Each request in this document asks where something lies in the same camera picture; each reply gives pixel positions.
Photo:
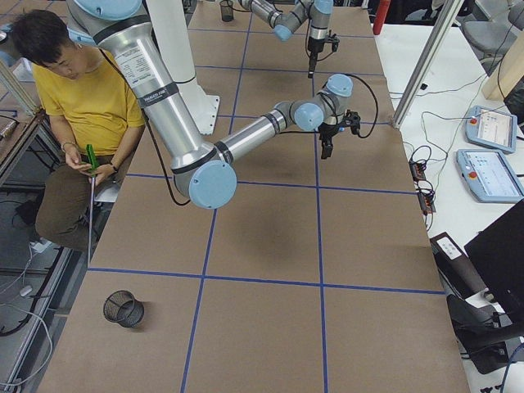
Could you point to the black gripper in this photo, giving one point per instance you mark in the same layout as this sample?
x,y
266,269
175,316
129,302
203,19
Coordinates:
x,y
313,45
328,132

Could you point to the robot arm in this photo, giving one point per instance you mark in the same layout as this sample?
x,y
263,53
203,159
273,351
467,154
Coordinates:
x,y
149,42
284,24

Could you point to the red fire extinguisher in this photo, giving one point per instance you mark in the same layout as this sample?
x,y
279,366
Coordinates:
x,y
380,16

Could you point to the black mesh pen cup far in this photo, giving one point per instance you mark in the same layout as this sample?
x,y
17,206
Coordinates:
x,y
226,10

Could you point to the black mesh pen cup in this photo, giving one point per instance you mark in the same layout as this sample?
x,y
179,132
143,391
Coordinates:
x,y
226,10
123,308

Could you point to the teach pendant lower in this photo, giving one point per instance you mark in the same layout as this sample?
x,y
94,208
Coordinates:
x,y
489,176

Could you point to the teach pendant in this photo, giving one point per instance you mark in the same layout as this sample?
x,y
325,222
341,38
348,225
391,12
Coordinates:
x,y
491,128
489,176

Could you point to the teach pendant upper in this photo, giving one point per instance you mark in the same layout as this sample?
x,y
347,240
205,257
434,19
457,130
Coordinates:
x,y
491,128

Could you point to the person in yellow shirt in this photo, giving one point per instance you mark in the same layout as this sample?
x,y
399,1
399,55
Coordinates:
x,y
87,102

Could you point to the green reacher tool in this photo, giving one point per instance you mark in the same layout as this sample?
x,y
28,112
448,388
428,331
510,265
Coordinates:
x,y
92,160

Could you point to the black mesh pen cup near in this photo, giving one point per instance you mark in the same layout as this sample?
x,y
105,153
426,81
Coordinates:
x,y
123,308

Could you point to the aluminium frame post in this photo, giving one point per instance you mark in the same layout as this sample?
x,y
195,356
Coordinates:
x,y
437,36

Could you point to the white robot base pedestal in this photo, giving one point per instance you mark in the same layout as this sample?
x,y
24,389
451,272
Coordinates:
x,y
170,28

